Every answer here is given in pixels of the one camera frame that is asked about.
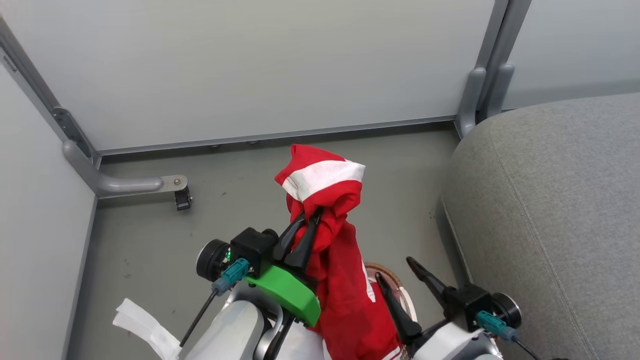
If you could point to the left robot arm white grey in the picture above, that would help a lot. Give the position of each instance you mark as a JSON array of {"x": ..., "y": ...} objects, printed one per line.
[{"x": 230, "y": 330}]

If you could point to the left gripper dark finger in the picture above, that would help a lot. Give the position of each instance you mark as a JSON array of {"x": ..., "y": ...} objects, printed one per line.
[
  {"x": 290, "y": 237},
  {"x": 305, "y": 250}
]

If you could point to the grey partition double post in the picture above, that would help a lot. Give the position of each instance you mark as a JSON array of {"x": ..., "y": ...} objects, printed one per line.
[{"x": 500, "y": 40}]

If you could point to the long grey partition foot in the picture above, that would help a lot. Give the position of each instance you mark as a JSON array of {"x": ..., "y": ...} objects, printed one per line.
[{"x": 120, "y": 185}]

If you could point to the grey partition bottom rail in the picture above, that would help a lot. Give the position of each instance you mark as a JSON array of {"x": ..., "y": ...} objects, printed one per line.
[{"x": 275, "y": 136}]

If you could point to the red and white garment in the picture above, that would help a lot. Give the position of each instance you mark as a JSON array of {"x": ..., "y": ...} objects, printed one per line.
[{"x": 345, "y": 280}]

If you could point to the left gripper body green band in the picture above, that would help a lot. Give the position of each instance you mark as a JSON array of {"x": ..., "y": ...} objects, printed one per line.
[{"x": 255, "y": 250}]

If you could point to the short grey partition foot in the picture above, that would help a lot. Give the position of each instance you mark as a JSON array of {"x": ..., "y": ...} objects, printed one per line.
[
  {"x": 500, "y": 90},
  {"x": 470, "y": 100}
]

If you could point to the grey fabric sofa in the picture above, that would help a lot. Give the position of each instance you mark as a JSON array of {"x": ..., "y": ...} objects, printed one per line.
[{"x": 550, "y": 225}]

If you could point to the white fabric strip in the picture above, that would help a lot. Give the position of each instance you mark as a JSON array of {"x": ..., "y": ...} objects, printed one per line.
[{"x": 145, "y": 325}]

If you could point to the grey partition corner post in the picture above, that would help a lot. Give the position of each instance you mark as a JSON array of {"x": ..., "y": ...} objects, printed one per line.
[{"x": 50, "y": 107}]

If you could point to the black caster wheel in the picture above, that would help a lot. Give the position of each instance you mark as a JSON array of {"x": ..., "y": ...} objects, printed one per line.
[{"x": 183, "y": 200}]

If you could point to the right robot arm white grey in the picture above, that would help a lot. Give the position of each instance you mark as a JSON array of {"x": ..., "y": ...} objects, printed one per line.
[{"x": 490, "y": 350}]

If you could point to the white laundry basket brown rim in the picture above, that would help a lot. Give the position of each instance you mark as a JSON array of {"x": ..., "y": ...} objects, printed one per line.
[{"x": 406, "y": 300}]

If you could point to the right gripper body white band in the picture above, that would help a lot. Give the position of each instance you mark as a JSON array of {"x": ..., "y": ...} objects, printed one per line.
[{"x": 467, "y": 305}]

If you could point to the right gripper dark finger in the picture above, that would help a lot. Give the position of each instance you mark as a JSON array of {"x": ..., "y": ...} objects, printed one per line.
[
  {"x": 430, "y": 281},
  {"x": 402, "y": 320}
]

